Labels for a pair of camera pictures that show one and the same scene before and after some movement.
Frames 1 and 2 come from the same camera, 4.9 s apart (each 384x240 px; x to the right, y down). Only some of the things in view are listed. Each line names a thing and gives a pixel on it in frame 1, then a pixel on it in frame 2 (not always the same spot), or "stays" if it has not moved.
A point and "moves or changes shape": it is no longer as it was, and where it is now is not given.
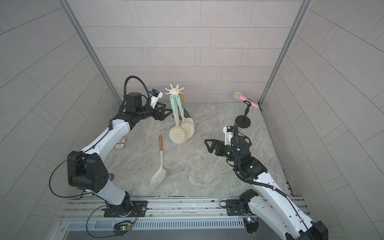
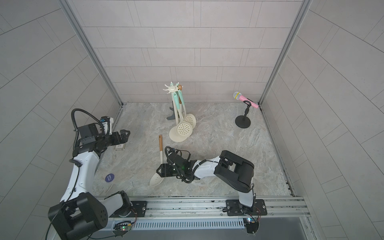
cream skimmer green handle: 188,129 moves or changes shape
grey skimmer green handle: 186,113 → 173,116
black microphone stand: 244,121 stays
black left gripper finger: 163,105 → 123,133
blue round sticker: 111,176 stays
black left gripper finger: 166,115 → 124,138
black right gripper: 216,142 → 165,170
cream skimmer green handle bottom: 176,135 → 176,100
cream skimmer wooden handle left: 159,176 stays
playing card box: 121,144 stays
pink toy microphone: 238,95 stays
